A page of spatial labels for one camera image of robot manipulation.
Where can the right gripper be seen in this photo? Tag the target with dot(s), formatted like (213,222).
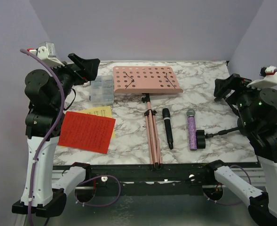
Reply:
(232,87)

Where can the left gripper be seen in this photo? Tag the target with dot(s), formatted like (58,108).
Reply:
(83,70)

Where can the pink music stand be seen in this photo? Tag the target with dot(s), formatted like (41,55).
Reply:
(147,80)

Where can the red sheet music page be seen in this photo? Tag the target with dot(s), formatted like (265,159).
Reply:
(86,131)

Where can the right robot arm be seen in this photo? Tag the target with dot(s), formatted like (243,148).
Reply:
(255,103)

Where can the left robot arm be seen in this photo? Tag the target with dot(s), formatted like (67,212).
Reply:
(47,89)

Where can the clear plastic parts box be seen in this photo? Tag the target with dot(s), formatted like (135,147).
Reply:
(102,90)

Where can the purple glitter microphone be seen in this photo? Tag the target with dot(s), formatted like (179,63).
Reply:
(192,129)

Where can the yellow sheet music page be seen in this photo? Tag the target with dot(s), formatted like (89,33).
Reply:
(101,113)

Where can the black microphone stand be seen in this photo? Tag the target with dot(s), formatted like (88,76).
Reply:
(201,136)

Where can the black microphone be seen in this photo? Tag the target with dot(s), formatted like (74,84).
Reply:
(167,122)

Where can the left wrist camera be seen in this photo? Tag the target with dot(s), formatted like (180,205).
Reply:
(46,52)

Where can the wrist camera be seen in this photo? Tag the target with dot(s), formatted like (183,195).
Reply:
(46,52)
(269,78)

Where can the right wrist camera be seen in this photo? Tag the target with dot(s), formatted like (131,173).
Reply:
(269,78)

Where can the aluminium frame rail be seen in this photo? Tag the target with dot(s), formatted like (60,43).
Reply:
(142,180)

